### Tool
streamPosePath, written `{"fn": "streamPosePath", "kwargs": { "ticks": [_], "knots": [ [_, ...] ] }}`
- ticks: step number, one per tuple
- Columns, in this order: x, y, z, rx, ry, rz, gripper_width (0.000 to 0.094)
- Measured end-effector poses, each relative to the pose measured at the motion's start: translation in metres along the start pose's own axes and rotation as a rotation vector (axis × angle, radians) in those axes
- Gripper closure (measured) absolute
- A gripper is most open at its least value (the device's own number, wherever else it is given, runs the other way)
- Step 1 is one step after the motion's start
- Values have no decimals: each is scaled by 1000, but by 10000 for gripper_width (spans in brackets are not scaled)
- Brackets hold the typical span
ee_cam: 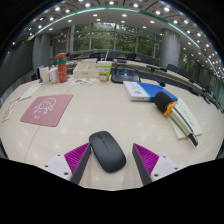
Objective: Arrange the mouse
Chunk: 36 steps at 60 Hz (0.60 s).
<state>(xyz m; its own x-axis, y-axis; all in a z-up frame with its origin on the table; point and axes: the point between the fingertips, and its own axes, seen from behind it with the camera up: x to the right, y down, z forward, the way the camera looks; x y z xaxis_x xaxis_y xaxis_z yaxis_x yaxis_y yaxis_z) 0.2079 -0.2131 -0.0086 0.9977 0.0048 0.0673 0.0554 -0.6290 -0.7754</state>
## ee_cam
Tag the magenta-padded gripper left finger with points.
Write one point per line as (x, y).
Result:
(75, 158)

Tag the red bottle with green band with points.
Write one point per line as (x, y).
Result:
(62, 68)

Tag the ceiling lights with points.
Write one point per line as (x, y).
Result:
(110, 3)

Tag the black desk microphone console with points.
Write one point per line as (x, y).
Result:
(125, 76)

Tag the pink printed mouse pad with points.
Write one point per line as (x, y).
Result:
(46, 110)

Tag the black computer mouse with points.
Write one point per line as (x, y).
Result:
(107, 150)

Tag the colourful sticker sheet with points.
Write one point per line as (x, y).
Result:
(80, 81)

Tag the group of black chairs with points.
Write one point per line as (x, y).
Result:
(171, 68)

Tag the printed paper cup with straw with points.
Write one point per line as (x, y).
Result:
(104, 71)

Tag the white lidded mug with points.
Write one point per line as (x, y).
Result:
(53, 75)

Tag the blue and white book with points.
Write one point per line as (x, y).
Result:
(146, 91)

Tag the beige curved conference table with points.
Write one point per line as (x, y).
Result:
(173, 78)

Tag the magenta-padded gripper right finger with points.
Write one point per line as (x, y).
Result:
(148, 160)

